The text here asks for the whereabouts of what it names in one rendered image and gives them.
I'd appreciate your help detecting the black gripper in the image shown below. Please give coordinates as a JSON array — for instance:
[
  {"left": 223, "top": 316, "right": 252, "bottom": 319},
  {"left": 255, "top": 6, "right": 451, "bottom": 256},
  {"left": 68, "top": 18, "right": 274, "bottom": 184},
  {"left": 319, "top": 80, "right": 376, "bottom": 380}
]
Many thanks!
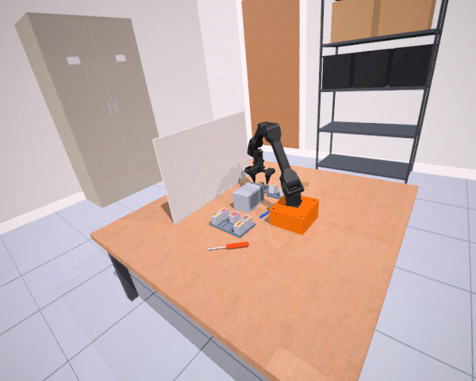
[{"left": 244, "top": 159, "right": 275, "bottom": 184}]

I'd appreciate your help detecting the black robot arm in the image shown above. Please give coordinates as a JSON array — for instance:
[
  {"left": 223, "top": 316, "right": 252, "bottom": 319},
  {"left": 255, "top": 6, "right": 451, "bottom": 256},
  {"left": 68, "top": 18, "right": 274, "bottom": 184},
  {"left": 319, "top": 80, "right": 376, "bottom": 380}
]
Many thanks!
[{"left": 248, "top": 121, "right": 305, "bottom": 208}]

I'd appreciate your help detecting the white flat panel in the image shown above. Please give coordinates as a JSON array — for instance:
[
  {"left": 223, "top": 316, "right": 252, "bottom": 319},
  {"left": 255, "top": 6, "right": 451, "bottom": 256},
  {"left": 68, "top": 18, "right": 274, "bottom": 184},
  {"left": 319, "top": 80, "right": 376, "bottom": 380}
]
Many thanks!
[{"left": 152, "top": 110, "right": 249, "bottom": 225}]

